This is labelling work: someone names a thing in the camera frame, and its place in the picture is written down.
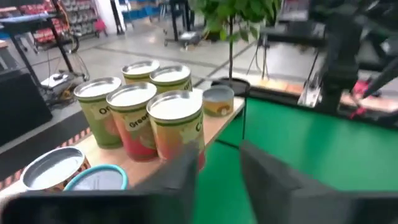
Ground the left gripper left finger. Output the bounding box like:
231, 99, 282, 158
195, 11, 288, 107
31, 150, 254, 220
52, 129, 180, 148
136, 142, 199, 224

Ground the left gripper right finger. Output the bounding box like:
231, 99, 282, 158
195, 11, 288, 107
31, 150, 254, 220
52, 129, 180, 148
239, 141, 317, 224

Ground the tall orange label can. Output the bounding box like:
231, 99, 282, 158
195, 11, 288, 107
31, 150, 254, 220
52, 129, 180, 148
146, 90, 206, 170

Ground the tall red label can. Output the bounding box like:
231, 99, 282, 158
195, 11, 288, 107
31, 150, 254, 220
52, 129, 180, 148
106, 82, 159, 162

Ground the teal rimmed can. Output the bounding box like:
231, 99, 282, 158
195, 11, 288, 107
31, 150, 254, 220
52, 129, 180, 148
63, 164, 129, 191

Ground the short mushroom can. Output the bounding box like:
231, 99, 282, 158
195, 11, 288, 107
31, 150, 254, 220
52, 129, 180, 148
202, 85, 235, 118

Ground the tall green label can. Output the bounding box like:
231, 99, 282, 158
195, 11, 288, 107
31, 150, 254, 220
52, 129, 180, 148
149, 64, 193, 94
121, 59, 161, 85
73, 77, 123, 149

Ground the patterned black beans can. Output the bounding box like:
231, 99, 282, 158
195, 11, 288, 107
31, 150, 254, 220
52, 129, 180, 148
20, 146, 91, 191

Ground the green table mat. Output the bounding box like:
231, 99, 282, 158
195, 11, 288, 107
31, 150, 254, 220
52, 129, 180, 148
192, 98, 398, 224

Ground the black plant pot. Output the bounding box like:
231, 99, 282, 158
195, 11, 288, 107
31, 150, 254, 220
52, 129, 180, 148
211, 77, 251, 96

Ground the black hazard striped floor mat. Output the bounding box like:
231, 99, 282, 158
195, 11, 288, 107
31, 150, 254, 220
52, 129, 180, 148
0, 108, 91, 190

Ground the black background cabinet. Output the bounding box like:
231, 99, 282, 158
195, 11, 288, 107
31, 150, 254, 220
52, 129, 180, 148
0, 70, 53, 147

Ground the green leafy plant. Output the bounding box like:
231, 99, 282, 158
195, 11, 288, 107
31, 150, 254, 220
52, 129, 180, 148
189, 0, 284, 80

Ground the wooden shelf black frame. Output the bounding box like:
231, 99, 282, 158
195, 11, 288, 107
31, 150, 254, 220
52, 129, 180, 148
0, 90, 247, 200

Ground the black table frame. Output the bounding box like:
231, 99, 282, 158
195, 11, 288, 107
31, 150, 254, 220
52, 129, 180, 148
248, 85, 398, 127

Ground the red cable clip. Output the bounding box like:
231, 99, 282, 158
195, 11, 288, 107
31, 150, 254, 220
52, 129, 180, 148
349, 80, 382, 119

